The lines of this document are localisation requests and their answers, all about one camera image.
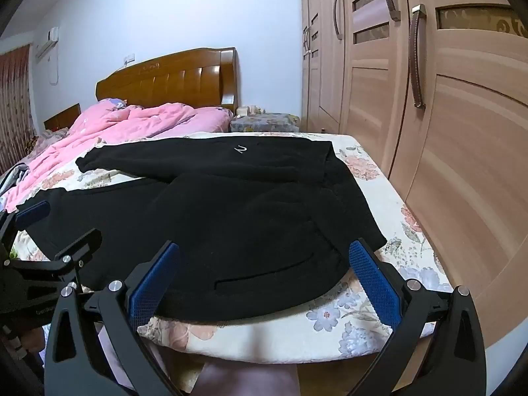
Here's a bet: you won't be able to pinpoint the red patterned curtain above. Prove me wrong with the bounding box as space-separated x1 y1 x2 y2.
0 45 36 174

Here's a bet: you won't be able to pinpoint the black pants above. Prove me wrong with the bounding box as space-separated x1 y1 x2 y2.
29 136 386 323

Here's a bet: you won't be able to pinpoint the small wooden headboard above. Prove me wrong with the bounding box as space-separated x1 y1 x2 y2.
44 103 81 131

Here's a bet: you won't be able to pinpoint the pink quilt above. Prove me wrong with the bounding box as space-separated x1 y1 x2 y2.
1 98 233 212

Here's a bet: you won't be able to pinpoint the floral bed sheet mattress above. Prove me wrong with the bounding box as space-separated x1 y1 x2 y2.
1 133 452 364

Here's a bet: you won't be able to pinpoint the wooden wardrobe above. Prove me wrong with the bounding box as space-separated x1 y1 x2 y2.
299 0 528 351

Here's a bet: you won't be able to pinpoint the white air conditioner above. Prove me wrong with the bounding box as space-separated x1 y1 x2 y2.
34 27 59 59

